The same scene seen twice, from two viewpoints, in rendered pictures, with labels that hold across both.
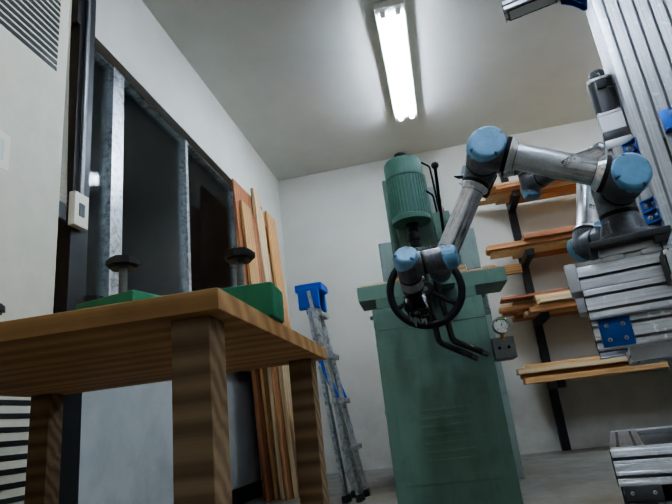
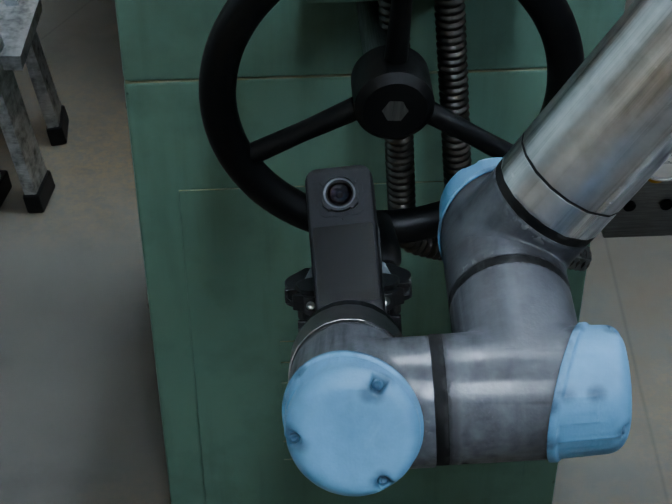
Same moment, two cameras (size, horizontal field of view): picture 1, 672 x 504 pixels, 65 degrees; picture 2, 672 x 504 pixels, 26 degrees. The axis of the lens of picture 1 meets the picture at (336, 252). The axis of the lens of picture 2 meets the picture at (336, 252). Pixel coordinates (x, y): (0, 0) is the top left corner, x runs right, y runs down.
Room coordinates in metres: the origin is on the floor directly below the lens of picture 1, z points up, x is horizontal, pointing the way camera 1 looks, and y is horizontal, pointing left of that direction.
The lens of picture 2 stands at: (1.04, -0.10, 1.42)
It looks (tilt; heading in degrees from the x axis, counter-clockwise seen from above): 40 degrees down; 349
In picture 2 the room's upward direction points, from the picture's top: straight up
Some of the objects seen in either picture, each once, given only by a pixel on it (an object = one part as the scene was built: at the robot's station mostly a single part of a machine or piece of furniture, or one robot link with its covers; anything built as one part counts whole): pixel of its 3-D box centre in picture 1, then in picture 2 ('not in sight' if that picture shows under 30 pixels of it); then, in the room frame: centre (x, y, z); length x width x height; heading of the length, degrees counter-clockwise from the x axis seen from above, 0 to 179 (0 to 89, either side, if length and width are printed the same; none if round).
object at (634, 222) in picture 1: (622, 228); not in sight; (1.62, -0.92, 0.87); 0.15 x 0.15 x 0.10
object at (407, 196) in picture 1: (406, 193); not in sight; (2.26, -0.36, 1.35); 0.18 x 0.18 x 0.31
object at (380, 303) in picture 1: (425, 302); not in sight; (2.20, -0.35, 0.82); 0.40 x 0.21 x 0.04; 83
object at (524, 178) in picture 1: (532, 184); not in sight; (2.09, -0.86, 1.25); 0.11 x 0.08 x 0.11; 22
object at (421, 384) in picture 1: (442, 417); (347, 193); (2.38, -0.37, 0.35); 0.58 x 0.45 x 0.71; 173
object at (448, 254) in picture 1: (439, 260); (523, 373); (1.60, -0.32, 0.83); 0.11 x 0.11 x 0.08; 81
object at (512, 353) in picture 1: (503, 349); (638, 166); (2.09, -0.60, 0.58); 0.12 x 0.08 x 0.08; 173
